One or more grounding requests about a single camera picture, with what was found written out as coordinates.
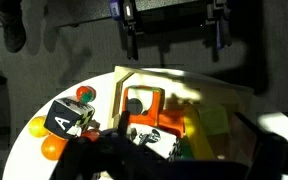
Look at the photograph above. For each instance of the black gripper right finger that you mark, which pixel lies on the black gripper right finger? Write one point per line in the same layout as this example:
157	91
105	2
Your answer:
270	154

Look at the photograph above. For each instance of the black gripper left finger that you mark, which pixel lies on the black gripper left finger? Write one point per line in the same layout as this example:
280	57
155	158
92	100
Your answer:
83	158

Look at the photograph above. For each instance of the black fabric block letter A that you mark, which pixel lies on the black fabric block letter A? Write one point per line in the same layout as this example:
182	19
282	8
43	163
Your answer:
68	118

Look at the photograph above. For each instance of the wooden tray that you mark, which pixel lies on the wooden tray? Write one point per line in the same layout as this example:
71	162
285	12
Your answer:
181	116

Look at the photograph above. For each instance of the red apple toy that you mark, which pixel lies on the red apple toy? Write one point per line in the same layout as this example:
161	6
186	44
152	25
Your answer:
92	134

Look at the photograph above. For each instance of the orange fruit toy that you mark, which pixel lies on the orange fruit toy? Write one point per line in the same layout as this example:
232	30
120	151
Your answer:
52	147

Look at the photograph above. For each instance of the red strawberry toy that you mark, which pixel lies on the red strawberry toy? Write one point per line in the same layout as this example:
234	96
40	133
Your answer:
86	94

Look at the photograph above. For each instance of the lime green cube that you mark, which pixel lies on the lime green cube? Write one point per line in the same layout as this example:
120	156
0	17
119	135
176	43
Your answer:
214	119

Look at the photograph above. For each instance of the yellow fruit toy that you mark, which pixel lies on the yellow fruit toy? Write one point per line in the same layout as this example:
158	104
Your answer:
36	127

